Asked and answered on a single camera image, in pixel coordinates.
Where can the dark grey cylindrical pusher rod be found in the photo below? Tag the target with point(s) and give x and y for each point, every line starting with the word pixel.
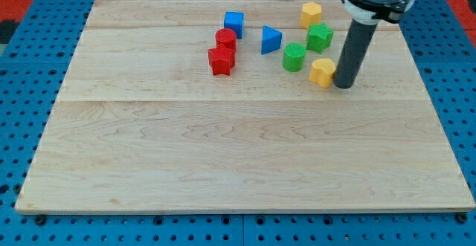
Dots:
pixel 353 52

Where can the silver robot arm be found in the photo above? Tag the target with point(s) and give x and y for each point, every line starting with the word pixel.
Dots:
pixel 366 15

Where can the green star block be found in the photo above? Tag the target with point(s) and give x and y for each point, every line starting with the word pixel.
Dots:
pixel 319 37

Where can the red star block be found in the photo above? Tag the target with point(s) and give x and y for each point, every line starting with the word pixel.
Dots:
pixel 221 60

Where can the yellow heart block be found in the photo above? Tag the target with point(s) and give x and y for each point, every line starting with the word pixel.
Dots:
pixel 322 71

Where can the yellow hexagon block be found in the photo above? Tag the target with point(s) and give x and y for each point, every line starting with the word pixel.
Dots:
pixel 310 14

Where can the green cylinder block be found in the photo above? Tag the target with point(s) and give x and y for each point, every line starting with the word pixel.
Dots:
pixel 293 57

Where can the blue triangle block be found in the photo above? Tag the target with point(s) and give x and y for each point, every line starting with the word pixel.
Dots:
pixel 271 39

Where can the blue cube block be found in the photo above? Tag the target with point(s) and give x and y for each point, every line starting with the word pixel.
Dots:
pixel 235 21

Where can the red cylinder block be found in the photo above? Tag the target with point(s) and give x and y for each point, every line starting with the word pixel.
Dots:
pixel 226 38

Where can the light wooden board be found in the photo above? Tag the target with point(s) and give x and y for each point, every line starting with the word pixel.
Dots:
pixel 142 126

